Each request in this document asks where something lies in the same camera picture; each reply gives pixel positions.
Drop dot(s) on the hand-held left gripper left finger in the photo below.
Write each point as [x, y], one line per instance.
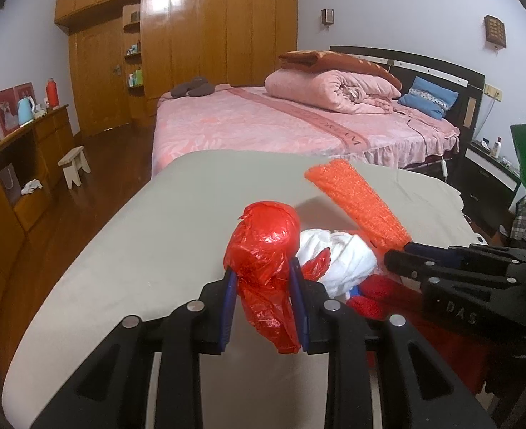
[228, 317]

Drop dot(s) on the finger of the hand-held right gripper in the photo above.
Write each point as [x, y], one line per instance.
[432, 250]
[406, 261]

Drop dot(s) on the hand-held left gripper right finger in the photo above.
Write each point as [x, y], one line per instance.
[302, 321]

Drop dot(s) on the white tissue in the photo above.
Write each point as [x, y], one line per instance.
[347, 254]

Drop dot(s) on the orange foam net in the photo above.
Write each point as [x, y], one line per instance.
[356, 196]

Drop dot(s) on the red plastic bag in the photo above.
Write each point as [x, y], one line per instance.
[267, 241]

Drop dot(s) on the black and white nightstand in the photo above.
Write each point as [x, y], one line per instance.
[477, 192]

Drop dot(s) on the plaid cloth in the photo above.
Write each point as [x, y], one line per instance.
[523, 223]

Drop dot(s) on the beige tablecloth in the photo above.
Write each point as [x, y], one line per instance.
[155, 232]

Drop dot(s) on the white bottle with red cap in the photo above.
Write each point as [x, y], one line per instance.
[496, 146]

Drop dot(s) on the large blue pillow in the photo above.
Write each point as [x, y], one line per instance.
[428, 98]

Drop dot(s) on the dark wooden bed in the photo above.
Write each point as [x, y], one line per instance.
[446, 69]

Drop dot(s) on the pink bed sheet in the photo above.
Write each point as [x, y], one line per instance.
[245, 125]

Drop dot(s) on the pink folded quilt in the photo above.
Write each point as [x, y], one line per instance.
[316, 89]

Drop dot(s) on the brown folded blanket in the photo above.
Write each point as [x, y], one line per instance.
[334, 60]

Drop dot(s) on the small wooden stool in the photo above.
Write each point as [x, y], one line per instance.
[75, 165]

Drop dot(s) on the white crumpled cloth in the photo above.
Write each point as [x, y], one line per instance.
[31, 186]

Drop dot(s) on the wooden dresser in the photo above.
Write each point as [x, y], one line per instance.
[44, 143]

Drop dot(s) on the green bottle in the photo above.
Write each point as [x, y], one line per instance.
[138, 76]

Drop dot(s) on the grey paper bag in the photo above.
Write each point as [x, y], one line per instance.
[9, 181]

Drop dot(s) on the wooden door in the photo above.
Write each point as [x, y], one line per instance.
[97, 76]

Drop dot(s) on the red thermos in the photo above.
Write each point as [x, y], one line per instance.
[52, 93]

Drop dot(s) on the wooden wardrobe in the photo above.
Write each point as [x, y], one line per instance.
[200, 31]

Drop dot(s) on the light blue kettle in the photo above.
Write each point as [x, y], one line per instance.
[25, 109]

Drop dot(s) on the large red framed photo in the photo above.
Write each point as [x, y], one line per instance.
[4, 111]

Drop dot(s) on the small red framed photo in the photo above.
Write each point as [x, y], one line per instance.
[23, 90]

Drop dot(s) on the beige wall socket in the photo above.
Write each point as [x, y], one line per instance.
[493, 91]

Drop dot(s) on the large lattice wall lamp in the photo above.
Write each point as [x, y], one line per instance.
[495, 31]

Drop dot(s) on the small wall lamp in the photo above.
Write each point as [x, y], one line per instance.
[327, 16]

